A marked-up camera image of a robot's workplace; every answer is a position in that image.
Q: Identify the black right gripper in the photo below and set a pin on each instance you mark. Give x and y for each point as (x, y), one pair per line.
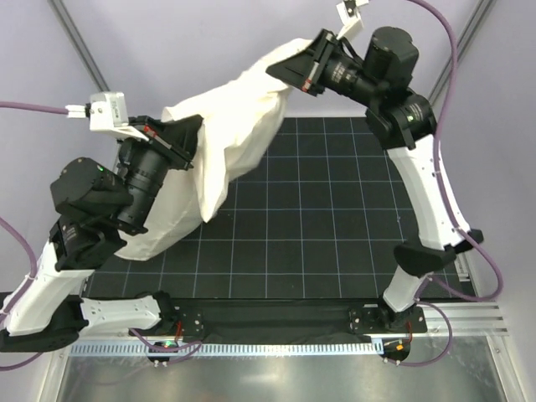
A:
(318, 64)

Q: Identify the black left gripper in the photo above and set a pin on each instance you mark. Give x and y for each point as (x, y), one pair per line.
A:
(166, 145)

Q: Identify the cream pillowcase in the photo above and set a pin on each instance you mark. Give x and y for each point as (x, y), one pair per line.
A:
(240, 120)

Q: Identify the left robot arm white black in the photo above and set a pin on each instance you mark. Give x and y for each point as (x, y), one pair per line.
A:
(44, 314)

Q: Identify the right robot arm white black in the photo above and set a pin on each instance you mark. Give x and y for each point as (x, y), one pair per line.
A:
(405, 126)

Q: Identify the black grid mat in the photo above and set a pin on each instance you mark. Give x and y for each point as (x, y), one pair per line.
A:
(318, 218)

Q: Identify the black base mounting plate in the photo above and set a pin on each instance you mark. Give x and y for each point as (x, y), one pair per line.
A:
(283, 320)

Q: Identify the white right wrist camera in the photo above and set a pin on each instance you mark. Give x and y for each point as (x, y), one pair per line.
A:
(349, 13)

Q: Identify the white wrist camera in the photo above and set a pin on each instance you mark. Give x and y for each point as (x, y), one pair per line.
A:
(349, 13)
(107, 113)

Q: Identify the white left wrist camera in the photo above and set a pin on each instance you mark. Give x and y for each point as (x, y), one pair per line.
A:
(107, 113)

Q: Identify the left aluminium frame post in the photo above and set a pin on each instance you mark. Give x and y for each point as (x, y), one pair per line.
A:
(73, 34)

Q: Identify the aluminium frame post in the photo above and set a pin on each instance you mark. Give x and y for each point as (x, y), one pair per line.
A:
(464, 41)
(73, 34)

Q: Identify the right aluminium frame post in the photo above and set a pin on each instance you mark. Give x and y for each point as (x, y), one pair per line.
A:
(464, 41)

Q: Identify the slotted grey cable duct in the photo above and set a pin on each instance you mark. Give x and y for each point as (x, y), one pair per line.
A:
(210, 350)

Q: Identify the aluminium front rail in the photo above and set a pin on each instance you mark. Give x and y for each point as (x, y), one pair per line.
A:
(466, 319)

